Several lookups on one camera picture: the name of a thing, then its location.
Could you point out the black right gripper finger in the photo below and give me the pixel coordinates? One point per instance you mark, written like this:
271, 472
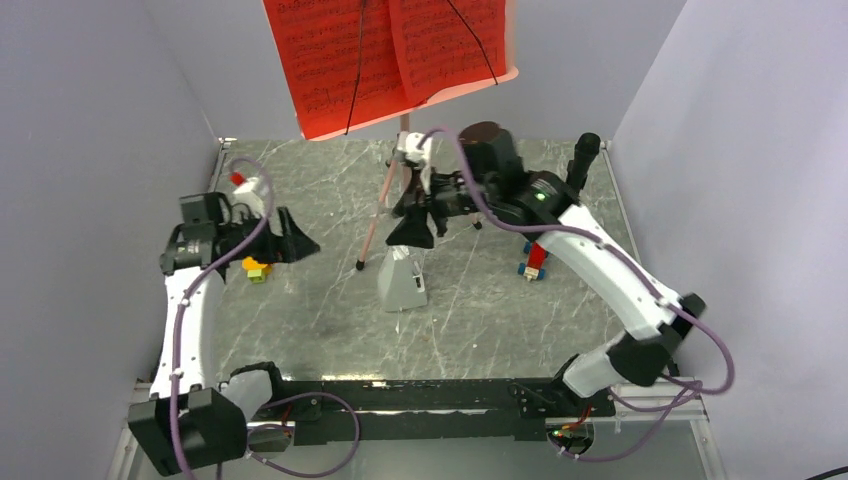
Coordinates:
412, 230
441, 225

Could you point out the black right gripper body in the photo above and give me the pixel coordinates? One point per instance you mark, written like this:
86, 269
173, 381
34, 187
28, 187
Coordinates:
450, 196

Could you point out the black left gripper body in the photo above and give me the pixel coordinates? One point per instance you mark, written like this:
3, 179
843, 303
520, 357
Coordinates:
255, 248

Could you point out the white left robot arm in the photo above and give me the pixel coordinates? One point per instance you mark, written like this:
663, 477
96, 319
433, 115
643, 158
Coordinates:
189, 421

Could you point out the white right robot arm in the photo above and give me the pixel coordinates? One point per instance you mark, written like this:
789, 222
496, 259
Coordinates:
547, 210

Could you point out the yellow green orange toy block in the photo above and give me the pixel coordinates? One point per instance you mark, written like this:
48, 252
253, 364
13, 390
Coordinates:
256, 272

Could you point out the red blue toy block car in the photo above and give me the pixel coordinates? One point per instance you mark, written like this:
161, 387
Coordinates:
533, 268

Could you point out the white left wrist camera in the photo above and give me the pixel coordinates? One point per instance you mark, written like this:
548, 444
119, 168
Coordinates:
252, 192

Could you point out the black recorder on round base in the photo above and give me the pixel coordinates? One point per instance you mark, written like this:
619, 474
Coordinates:
586, 150

